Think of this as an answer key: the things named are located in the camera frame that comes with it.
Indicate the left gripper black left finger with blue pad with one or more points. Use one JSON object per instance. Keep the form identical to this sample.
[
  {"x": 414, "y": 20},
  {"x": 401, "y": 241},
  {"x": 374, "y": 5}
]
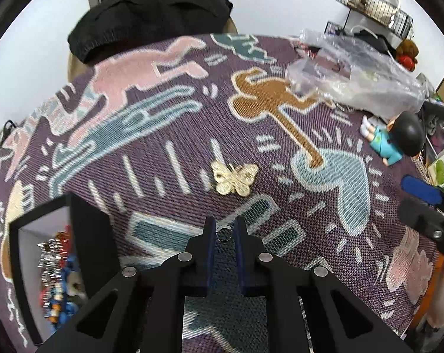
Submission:
[{"x": 142, "y": 311}]

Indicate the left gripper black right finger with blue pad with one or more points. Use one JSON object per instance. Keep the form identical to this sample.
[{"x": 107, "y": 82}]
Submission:
[{"x": 308, "y": 310}]

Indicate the blue red charm bundle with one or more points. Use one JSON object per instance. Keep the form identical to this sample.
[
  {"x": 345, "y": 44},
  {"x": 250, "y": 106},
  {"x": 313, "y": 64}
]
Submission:
[{"x": 62, "y": 288}]

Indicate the black jewelry box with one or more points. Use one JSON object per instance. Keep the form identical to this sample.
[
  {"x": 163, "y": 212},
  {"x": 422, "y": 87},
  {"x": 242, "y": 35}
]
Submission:
[{"x": 93, "y": 244}]

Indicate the black-haired doll figure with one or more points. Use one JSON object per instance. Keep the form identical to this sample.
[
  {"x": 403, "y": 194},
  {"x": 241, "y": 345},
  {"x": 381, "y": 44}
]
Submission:
[{"x": 404, "y": 135}]

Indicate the red brown teddy bear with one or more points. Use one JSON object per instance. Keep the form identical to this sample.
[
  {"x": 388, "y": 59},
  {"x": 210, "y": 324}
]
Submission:
[{"x": 406, "y": 54}]

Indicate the clear plastic bag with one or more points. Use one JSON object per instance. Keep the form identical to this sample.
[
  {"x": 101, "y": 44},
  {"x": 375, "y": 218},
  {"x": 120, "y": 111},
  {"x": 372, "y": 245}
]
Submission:
[{"x": 348, "y": 71}]

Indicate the gold butterfly hairpin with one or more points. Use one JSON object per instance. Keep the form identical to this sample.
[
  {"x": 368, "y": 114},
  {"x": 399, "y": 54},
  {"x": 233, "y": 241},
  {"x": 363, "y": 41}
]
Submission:
[{"x": 234, "y": 179}]

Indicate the patterned woven blanket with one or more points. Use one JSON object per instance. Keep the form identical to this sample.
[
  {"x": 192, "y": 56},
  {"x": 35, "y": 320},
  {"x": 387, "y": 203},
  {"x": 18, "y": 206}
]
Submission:
[{"x": 136, "y": 136}]

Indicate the black jacket on chair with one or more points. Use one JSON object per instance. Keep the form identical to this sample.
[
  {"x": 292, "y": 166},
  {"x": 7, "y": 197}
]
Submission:
[{"x": 114, "y": 26}]

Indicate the wire wall basket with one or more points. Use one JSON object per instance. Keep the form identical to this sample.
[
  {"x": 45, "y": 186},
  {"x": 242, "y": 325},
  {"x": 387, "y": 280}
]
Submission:
[{"x": 388, "y": 14}]

